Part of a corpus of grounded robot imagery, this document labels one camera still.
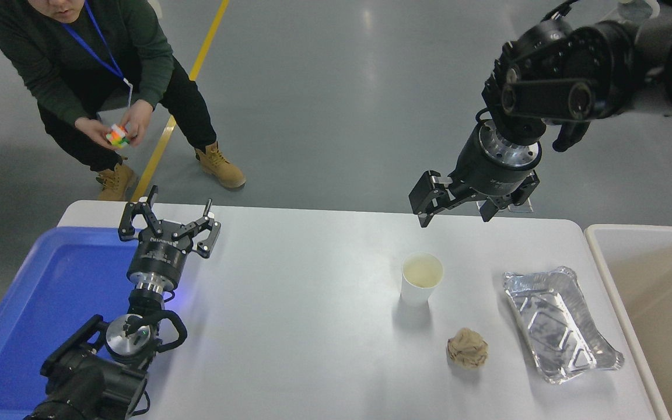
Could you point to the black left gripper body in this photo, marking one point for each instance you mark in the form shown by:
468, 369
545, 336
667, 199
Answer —
158, 259

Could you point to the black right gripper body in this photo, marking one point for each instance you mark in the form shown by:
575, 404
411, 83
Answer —
485, 175

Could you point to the white paper cup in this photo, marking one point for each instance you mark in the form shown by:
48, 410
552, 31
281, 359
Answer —
422, 279

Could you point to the colourful puzzle cube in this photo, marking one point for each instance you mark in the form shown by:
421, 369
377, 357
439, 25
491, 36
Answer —
118, 136

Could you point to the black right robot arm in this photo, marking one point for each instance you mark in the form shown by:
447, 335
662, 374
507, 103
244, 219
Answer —
598, 58

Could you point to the person's left hand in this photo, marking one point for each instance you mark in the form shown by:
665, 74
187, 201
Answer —
139, 116

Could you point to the person's right hand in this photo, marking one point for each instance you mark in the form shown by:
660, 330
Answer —
94, 128

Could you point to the clear floor plate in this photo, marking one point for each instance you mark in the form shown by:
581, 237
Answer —
526, 207

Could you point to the person's right tan boot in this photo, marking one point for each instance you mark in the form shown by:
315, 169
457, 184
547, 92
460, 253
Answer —
115, 182

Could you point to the person's tan boot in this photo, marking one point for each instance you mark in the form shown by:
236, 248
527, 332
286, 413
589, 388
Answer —
222, 169
115, 182

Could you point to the person's left tan boot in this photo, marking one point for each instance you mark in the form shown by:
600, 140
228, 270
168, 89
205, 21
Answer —
222, 169

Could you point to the blue plastic tray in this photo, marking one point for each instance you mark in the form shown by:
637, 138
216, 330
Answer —
50, 303

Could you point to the silver foil tray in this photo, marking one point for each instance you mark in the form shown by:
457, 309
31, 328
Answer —
555, 326

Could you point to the crumpled tan paper ball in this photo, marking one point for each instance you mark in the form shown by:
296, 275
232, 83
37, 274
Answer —
467, 349

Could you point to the person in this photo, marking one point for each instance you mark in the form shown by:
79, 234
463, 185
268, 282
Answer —
50, 64

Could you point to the large pale bin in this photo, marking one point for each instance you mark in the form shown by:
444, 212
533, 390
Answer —
662, 315

